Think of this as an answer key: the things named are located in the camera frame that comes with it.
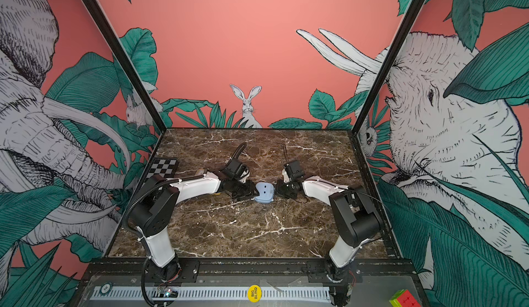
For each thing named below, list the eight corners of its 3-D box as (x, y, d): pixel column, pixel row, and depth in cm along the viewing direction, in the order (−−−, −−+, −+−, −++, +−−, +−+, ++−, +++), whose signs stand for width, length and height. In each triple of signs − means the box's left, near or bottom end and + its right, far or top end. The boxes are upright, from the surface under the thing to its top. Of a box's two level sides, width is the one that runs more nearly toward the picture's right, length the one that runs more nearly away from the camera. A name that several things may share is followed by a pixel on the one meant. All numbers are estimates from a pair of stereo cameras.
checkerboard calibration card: (149, 180, 101) (145, 175, 98) (157, 162, 108) (153, 157, 105) (173, 180, 101) (170, 175, 98) (179, 162, 108) (176, 157, 105)
